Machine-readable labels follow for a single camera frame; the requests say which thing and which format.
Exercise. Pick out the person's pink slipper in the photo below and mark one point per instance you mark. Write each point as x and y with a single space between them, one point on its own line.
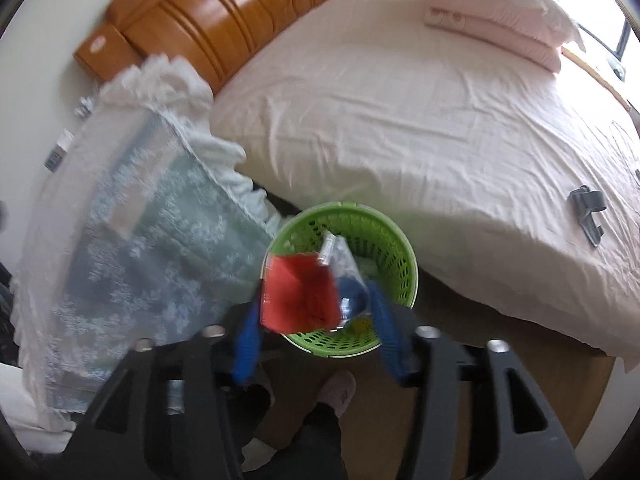
339 392

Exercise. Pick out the wooden headboard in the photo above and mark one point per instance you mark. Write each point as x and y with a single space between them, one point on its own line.
225 15

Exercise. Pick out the bed with pink sheet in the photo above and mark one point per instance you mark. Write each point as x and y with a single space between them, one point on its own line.
400 135

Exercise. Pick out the person's dark trouser leg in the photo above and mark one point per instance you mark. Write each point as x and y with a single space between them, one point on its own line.
315 445

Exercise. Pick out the red packet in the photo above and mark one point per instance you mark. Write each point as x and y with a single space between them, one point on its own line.
300 292

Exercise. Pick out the window with dark frame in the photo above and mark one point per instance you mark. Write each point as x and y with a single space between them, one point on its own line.
620 35

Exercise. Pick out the grey plastic hook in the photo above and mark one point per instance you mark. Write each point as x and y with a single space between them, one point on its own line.
586 202

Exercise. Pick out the pink pillow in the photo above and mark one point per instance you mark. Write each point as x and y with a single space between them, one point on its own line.
490 27

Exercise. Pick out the blue white box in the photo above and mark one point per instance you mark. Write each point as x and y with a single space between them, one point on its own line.
60 152

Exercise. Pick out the wooden nightstand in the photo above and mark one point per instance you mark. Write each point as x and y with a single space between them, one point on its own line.
102 52

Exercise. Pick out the white lace tablecloth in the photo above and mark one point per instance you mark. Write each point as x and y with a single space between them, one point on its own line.
100 240

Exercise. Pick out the crumpled silver foil wrapper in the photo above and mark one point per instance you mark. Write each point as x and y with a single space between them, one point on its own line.
86 106

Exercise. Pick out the clear blue plastic wrapper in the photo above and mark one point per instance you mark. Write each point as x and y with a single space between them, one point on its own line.
350 285

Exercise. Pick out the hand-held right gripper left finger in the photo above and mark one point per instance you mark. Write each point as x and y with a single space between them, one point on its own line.
245 350

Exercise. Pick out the green plastic basket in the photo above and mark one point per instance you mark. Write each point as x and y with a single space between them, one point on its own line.
385 245

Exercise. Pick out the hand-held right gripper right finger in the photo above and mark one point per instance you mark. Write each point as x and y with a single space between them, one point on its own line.
386 332

